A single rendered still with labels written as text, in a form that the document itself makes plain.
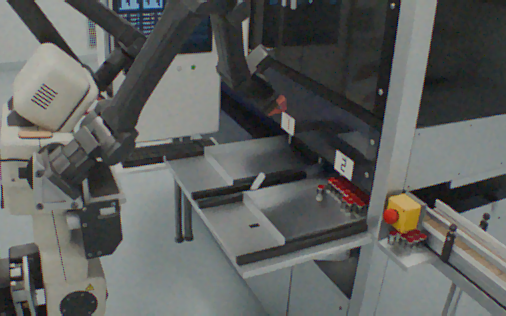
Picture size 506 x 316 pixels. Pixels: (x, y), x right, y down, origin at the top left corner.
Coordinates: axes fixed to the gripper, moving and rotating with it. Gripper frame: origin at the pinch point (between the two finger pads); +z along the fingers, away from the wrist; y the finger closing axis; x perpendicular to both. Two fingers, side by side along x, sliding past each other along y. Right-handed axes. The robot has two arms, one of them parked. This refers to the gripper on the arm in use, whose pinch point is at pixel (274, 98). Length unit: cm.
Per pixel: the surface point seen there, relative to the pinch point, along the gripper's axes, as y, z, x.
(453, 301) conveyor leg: -74, 25, -1
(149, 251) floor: 43, 82, 122
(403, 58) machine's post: -26.1, -12.4, -32.9
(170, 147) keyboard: 35, 24, 49
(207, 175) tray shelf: 3.3, 9.3, 35.3
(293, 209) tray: -25.6, 11.2, 18.1
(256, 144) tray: 13.2, 32.4, 21.9
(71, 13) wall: 452, 200, 167
